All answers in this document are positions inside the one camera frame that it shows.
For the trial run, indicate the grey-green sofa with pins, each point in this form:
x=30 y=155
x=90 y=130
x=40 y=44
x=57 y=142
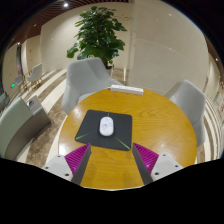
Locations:
x=13 y=128

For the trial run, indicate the grey armchair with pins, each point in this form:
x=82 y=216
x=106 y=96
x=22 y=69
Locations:
x=190 y=103
x=83 y=80

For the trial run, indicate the black mouse pad green lines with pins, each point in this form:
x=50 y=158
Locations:
x=121 y=130

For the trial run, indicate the small light grey chair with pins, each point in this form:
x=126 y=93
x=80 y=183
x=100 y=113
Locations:
x=35 y=74
x=19 y=81

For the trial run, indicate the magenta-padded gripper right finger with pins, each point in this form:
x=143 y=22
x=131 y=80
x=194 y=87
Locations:
x=146 y=156

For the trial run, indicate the potted green leafy plant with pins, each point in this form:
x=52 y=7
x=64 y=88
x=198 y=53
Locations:
x=98 y=33

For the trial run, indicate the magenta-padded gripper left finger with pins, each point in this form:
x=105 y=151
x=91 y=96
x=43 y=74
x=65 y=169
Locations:
x=77 y=156

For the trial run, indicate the white printed computer mouse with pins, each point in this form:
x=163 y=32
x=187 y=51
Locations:
x=106 y=126

